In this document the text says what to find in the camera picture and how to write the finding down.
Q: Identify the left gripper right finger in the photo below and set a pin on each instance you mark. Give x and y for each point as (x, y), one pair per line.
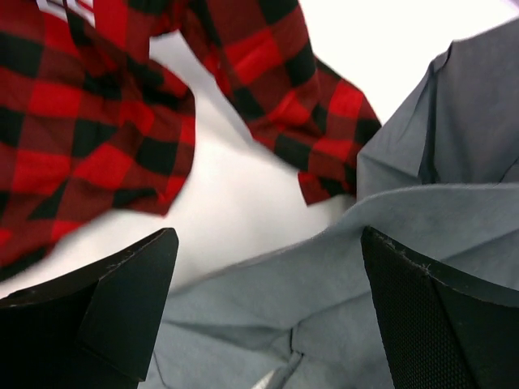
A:
(440, 327)

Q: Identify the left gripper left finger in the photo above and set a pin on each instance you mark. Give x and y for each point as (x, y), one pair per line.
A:
(95, 327)

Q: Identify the grey button shirt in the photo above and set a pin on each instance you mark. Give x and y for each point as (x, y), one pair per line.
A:
(440, 177)

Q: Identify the red black plaid shirt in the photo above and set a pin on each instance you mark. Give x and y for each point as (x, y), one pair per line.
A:
(90, 122)

